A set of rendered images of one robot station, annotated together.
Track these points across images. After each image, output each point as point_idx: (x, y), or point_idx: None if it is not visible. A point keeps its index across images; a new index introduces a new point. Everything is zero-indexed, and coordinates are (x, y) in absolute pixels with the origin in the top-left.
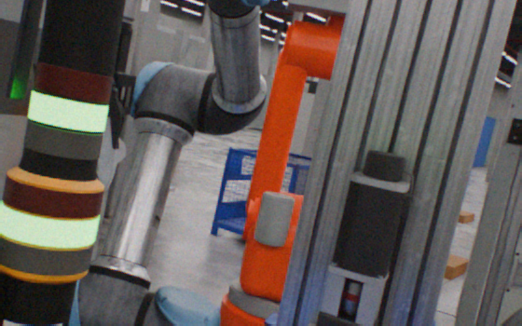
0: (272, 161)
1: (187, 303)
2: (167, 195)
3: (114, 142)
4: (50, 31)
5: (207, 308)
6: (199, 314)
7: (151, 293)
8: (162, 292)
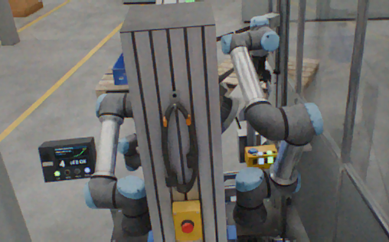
0: None
1: (247, 171)
2: (279, 152)
3: None
4: None
5: (240, 175)
6: (240, 171)
7: (264, 173)
8: (257, 168)
